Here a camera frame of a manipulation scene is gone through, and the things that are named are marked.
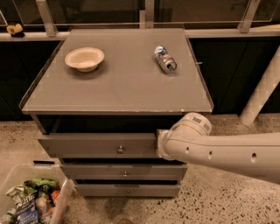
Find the grey drawer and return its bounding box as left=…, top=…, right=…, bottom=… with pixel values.
left=75, top=184, right=180, bottom=198
left=61, top=164, right=187, bottom=180
left=38, top=133, right=157, bottom=158

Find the grey top drawer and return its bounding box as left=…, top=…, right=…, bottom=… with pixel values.
left=38, top=133, right=157, bottom=158

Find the clear plastic bin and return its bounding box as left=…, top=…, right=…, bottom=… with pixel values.
left=0, top=165, right=73, bottom=224

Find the grey middle drawer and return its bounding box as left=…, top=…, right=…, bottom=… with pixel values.
left=61, top=164, right=187, bottom=180

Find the grey bottom drawer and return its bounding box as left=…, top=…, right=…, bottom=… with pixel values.
left=75, top=184, right=180, bottom=198

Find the metal window railing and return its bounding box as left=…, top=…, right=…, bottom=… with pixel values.
left=0, top=0, right=280, bottom=39

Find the orange snack packet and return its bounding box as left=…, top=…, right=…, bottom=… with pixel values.
left=48, top=189, right=60, bottom=207

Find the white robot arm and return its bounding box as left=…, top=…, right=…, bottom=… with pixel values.
left=157, top=112, right=280, bottom=184

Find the small yellow black object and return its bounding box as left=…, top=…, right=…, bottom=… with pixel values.
left=6, top=23, right=25, bottom=38

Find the green snack bag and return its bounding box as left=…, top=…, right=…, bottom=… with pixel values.
left=24, top=178, right=60, bottom=193

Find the crushed silver blue can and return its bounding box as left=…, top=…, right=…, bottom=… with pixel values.
left=154, top=45, right=177, bottom=74

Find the grey drawer cabinet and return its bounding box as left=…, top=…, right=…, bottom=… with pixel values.
left=20, top=29, right=214, bottom=187

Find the white paper bowl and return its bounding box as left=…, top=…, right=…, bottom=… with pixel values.
left=65, top=47, right=105, bottom=73

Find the blue snack bag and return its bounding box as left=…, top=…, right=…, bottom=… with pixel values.
left=16, top=195, right=39, bottom=224

